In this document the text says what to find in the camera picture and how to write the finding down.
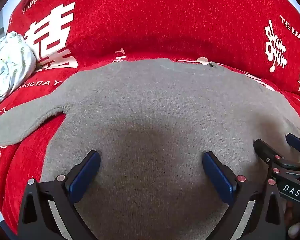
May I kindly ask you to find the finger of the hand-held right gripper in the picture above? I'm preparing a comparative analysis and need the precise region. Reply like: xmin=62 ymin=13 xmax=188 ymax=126
xmin=253 ymin=139 xmax=284 ymax=166
xmin=285 ymin=133 xmax=300 ymax=155

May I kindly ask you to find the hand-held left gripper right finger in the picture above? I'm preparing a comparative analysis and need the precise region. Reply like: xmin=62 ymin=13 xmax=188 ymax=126
xmin=202 ymin=151 xmax=287 ymax=240

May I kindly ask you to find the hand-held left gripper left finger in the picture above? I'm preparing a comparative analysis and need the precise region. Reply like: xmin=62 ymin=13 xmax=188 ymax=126
xmin=17 ymin=150 xmax=102 ymax=240

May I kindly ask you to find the grey knit sweater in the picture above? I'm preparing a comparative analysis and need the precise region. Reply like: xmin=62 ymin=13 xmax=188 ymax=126
xmin=0 ymin=58 xmax=300 ymax=240

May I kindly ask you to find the person's right hand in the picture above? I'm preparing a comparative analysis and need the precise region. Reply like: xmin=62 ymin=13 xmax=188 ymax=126
xmin=284 ymin=200 xmax=300 ymax=240

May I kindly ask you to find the light blue floral cloth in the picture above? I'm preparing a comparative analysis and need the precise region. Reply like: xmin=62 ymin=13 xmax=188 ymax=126
xmin=0 ymin=31 xmax=37 ymax=105

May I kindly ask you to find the red printed sofa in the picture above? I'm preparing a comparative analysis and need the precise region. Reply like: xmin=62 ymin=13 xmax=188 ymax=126
xmin=0 ymin=0 xmax=300 ymax=235

